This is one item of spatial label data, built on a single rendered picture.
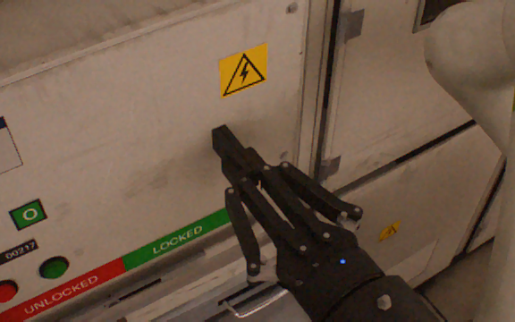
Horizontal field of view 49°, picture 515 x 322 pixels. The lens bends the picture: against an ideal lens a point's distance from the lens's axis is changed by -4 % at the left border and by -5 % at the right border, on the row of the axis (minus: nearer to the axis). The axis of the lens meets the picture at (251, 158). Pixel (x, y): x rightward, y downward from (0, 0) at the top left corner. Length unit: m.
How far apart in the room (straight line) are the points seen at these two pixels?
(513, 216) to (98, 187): 0.41
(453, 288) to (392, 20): 1.30
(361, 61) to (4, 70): 0.56
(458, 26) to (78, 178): 0.47
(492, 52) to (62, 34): 0.47
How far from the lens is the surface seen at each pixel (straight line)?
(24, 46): 0.52
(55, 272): 0.66
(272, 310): 0.94
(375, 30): 0.87
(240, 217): 0.54
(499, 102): 0.78
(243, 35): 0.56
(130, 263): 0.72
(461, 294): 2.03
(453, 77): 0.76
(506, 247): 0.59
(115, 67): 0.51
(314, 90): 0.90
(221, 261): 0.73
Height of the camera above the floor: 1.68
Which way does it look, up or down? 48 degrees down
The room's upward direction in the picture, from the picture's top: straight up
